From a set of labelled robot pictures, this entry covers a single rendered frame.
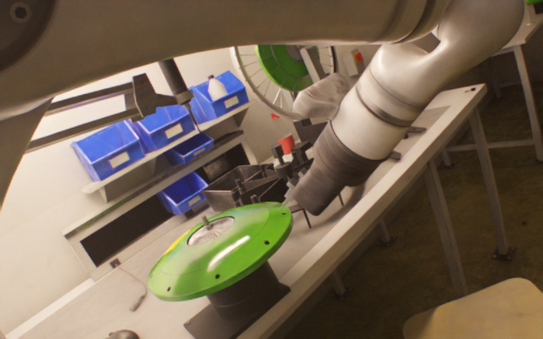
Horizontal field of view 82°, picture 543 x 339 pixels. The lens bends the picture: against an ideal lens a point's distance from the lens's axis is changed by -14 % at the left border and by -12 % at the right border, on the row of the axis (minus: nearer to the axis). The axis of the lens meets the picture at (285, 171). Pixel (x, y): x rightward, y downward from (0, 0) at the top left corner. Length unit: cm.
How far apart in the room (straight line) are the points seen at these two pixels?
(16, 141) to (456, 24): 29
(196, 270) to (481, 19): 53
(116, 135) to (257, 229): 103
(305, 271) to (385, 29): 62
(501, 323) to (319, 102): 72
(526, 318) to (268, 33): 87
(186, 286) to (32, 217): 100
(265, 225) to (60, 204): 104
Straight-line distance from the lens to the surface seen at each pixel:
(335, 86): 40
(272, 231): 63
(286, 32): 17
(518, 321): 94
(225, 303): 71
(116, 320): 105
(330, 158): 38
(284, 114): 123
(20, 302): 158
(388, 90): 33
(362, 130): 35
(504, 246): 208
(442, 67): 31
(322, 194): 42
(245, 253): 60
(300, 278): 77
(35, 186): 152
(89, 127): 72
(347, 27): 20
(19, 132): 21
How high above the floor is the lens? 132
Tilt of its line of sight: 16 degrees down
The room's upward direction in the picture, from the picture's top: 24 degrees counter-clockwise
